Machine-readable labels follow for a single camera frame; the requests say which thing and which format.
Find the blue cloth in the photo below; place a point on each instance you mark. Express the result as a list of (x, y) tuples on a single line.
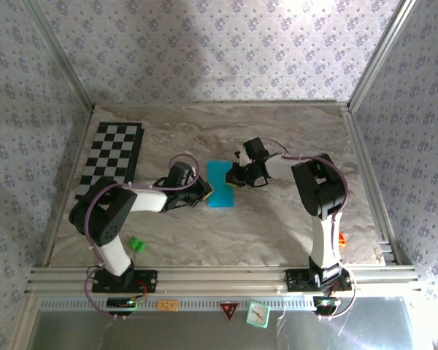
[(219, 193)]

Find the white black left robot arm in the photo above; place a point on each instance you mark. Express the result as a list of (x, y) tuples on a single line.
[(146, 200)]

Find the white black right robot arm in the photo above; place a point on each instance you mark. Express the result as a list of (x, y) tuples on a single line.
[(321, 189)]

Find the mint green square clock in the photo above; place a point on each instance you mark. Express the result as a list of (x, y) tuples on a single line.
[(257, 315)]

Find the green toy brick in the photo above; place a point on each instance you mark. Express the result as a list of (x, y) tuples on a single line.
[(137, 244)]

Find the black white chessboard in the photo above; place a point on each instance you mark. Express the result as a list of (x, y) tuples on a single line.
[(109, 153)]

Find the orange label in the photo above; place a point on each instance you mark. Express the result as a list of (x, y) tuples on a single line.
[(167, 305)]

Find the orange transparent toy block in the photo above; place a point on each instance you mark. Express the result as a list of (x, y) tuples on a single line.
[(342, 240)]

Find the red triangle sticker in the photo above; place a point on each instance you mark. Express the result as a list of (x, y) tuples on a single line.
[(228, 310)]

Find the left controller circuit board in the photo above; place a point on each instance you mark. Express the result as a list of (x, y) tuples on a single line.
[(121, 303)]

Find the controller circuit board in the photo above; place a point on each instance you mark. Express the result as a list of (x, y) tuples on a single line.
[(121, 303), (326, 304)]

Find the shiny metal panel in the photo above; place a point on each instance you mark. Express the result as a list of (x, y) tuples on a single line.
[(204, 335)]

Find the right controller circuit board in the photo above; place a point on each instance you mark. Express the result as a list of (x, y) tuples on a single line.
[(326, 304)]

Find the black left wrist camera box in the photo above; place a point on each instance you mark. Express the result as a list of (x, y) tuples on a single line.
[(180, 174)]

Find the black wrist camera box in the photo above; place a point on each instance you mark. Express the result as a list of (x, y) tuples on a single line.
[(255, 147), (180, 174)]

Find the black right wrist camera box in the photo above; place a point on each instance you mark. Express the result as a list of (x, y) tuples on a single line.
[(255, 147)]

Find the aluminium back rail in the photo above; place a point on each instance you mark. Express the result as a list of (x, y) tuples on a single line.
[(219, 103)]

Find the aluminium front rail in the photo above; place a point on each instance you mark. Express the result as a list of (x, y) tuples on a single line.
[(219, 279)]

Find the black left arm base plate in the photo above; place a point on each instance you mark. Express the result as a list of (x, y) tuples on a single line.
[(146, 280)]

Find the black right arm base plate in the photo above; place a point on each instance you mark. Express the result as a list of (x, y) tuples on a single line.
[(297, 280)]

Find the aluminium side rail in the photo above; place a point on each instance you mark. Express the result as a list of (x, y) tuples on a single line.
[(64, 189), (372, 189)]

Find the aluminium corner post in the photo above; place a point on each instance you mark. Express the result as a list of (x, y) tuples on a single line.
[(383, 54), (60, 54)]

